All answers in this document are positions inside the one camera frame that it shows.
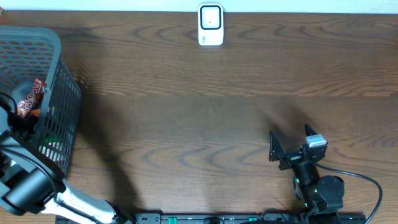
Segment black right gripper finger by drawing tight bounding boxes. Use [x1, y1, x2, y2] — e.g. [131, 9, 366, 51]
[304, 123, 318, 137]
[269, 131, 284, 162]

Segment orange chocolate bar wrapper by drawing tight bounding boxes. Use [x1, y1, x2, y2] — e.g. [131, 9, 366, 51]
[16, 78, 46, 118]

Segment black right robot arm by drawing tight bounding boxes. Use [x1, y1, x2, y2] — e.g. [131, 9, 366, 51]
[269, 124, 345, 223]

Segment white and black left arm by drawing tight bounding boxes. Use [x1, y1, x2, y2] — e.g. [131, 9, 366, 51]
[1, 93, 136, 223]

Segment white barcode scanner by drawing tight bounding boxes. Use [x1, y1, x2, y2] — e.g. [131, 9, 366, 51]
[197, 3, 224, 46]

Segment dark grey plastic basket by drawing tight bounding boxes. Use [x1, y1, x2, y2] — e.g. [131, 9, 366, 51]
[1, 26, 81, 179]

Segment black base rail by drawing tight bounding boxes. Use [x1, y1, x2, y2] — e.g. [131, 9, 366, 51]
[55, 212, 367, 224]

